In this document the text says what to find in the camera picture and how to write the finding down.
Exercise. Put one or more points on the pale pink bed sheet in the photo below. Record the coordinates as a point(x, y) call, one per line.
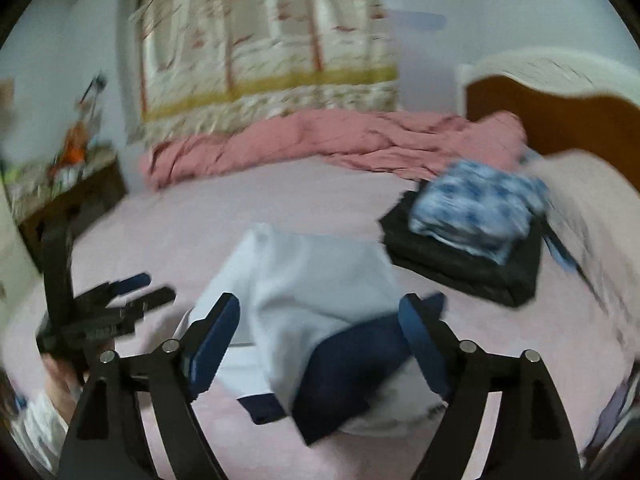
point(196, 231)

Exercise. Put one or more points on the folded blue plaid shirt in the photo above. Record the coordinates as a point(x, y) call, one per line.
point(479, 209)

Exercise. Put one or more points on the folded black garment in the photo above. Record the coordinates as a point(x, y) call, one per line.
point(511, 284)

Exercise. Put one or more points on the person left hand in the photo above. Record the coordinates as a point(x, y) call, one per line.
point(62, 386)

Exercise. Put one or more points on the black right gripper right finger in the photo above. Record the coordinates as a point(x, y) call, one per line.
point(503, 410)

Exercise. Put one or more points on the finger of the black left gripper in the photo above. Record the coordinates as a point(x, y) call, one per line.
point(137, 308)
point(108, 291)

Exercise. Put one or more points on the dark wooden desk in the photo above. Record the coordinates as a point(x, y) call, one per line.
point(78, 207)

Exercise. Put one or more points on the pink plaid blanket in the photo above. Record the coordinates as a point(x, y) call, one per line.
point(410, 145)

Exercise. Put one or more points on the navy white sailor garment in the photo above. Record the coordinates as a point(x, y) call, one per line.
point(320, 331)

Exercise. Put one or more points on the tree pattern curtain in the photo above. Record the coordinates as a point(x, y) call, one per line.
point(218, 66)

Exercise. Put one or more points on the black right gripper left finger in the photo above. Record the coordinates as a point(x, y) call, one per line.
point(107, 437)

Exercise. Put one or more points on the brown white headboard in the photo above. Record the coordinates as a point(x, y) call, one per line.
point(566, 99)

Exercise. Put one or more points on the desk clutter pile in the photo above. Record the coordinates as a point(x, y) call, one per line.
point(82, 154)

